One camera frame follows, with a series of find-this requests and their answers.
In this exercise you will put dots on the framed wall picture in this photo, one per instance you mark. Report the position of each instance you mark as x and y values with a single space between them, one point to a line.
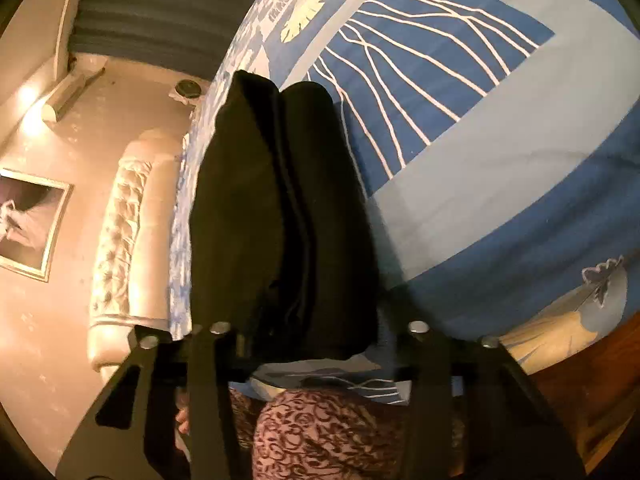
27 225

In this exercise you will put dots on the white air conditioner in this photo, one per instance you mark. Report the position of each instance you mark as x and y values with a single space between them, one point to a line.
70 95

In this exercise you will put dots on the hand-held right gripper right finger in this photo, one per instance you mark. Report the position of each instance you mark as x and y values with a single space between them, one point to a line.
425 360

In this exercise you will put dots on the blue patterned bedspread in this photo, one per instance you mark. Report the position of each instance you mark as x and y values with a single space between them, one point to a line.
475 160

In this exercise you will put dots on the person's patterned pink clothing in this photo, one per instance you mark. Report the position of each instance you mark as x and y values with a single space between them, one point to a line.
325 435

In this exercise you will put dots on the cream tufted headboard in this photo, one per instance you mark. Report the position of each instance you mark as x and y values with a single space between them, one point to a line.
135 240

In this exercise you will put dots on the black pants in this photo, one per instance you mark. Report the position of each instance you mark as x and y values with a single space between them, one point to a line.
280 210

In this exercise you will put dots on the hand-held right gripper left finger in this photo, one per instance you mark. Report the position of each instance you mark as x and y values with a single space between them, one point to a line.
215 360

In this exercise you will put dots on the dark green curtain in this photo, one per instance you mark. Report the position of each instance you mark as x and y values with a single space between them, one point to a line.
165 10

